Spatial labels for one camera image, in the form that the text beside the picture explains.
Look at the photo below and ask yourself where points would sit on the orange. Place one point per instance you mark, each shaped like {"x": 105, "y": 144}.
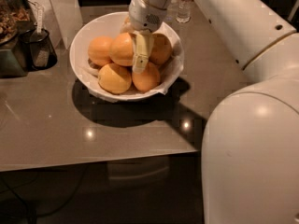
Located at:
{"x": 114, "y": 78}
{"x": 148, "y": 79}
{"x": 161, "y": 50}
{"x": 121, "y": 50}
{"x": 98, "y": 50}

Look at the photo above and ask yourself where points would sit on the black mesh cup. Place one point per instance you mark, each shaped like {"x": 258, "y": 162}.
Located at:
{"x": 39, "y": 52}

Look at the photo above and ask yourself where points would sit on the white bowl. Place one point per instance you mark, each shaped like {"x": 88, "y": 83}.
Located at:
{"x": 102, "y": 25}

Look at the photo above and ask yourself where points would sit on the clear plastic water bottle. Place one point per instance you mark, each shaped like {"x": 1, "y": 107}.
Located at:
{"x": 184, "y": 11}

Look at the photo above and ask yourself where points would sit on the white utensil in cup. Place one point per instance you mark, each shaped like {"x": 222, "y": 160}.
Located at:
{"x": 39, "y": 17}

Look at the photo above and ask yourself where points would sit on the metal appliance with food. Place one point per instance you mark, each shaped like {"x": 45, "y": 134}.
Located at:
{"x": 14, "y": 21}

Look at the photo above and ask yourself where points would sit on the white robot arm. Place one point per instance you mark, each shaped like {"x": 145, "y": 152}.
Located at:
{"x": 250, "y": 148}

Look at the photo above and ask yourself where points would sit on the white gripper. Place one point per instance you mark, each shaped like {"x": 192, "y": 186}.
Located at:
{"x": 146, "y": 15}

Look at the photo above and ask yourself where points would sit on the white paper bowl liner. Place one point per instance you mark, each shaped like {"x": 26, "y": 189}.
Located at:
{"x": 173, "y": 69}

